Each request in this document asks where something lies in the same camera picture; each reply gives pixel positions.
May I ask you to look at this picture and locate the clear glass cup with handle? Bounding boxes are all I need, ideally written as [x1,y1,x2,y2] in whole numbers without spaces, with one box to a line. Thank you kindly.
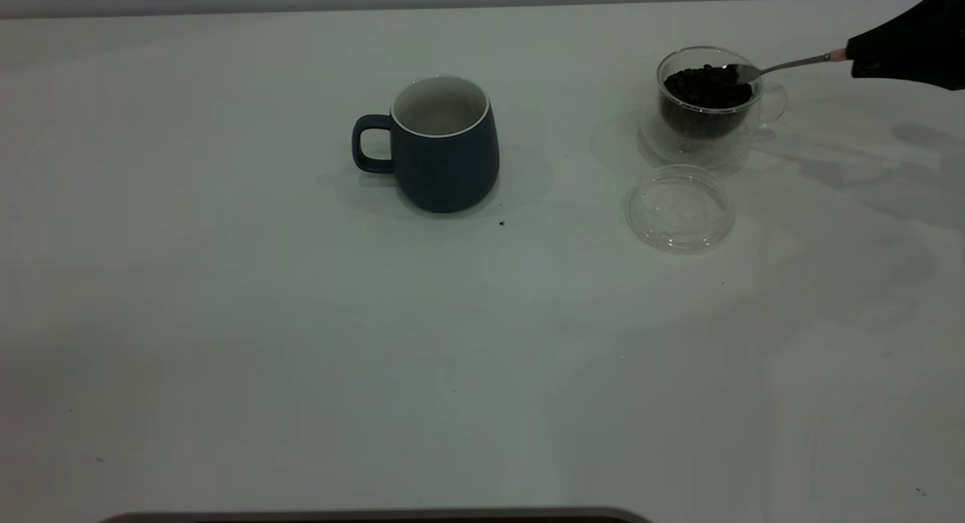
[641,46,789,170]

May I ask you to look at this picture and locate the metal spoon with pink handle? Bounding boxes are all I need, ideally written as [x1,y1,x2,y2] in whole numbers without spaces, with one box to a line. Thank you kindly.
[724,49,849,85]

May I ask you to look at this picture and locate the round clear glass lid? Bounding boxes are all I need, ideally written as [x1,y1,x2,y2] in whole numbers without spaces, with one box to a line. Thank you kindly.
[624,164,737,253]

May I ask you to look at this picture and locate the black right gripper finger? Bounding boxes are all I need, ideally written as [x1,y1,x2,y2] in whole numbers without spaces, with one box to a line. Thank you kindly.
[845,0,965,66]
[850,58,965,92]

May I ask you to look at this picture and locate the dark grey ceramic mug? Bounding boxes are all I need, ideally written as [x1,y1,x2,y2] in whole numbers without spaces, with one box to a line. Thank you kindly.
[351,75,501,214]

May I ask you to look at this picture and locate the dark coffee beans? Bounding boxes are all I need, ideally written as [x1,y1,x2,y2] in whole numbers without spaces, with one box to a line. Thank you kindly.
[662,65,755,139]

